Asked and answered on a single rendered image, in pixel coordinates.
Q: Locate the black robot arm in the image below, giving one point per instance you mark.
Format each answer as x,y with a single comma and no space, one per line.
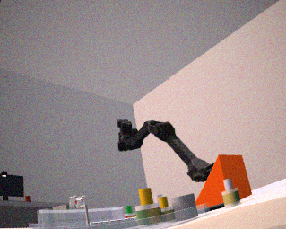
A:
198,170

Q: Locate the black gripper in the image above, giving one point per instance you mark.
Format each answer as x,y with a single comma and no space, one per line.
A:
120,146

